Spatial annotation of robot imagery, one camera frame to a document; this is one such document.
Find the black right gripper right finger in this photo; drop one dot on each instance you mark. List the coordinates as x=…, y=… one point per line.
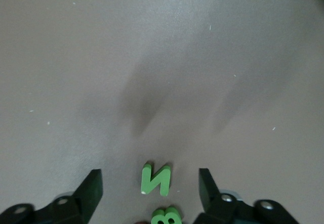
x=210, y=196

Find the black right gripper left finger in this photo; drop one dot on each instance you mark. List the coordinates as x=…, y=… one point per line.
x=88, y=196

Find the green letter B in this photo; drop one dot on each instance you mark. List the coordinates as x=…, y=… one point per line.
x=158, y=213

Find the green letter N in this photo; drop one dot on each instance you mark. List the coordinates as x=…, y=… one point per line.
x=146, y=181

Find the brown table cover sheet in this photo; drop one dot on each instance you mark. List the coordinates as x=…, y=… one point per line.
x=162, y=57

